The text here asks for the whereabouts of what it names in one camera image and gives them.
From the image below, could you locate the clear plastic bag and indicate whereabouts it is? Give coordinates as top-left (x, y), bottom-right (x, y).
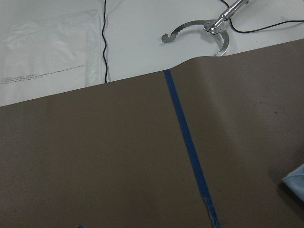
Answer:
top-left (0, 10), bottom-right (102, 106)

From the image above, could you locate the black cable on table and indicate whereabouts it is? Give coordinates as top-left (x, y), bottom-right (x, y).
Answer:
top-left (101, 0), bottom-right (109, 84)

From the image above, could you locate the light blue t-shirt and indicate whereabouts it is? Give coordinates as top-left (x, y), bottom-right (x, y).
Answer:
top-left (282, 164), bottom-right (304, 202)

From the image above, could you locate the reacher grabber tool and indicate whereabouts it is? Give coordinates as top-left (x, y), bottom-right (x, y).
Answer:
top-left (161, 0), bottom-right (248, 57)

